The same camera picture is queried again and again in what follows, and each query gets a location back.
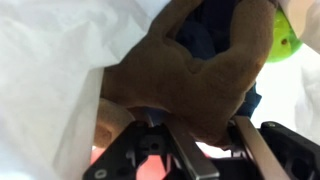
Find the green ball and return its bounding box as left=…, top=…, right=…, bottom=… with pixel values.
left=265, top=7, right=304, bottom=64

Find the tan cloth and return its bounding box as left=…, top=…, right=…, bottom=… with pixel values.
left=93, top=97, right=136, bottom=149

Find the white plastic bag red print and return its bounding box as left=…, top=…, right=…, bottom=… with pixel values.
left=0, top=0, right=320, bottom=180

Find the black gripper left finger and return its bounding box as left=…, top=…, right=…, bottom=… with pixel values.
left=83, top=121, right=221, bottom=180

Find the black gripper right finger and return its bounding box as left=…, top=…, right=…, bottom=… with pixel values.
left=229, top=114, right=320, bottom=180

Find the brown suede glove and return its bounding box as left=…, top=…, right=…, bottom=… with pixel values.
left=99, top=0, right=278, bottom=149

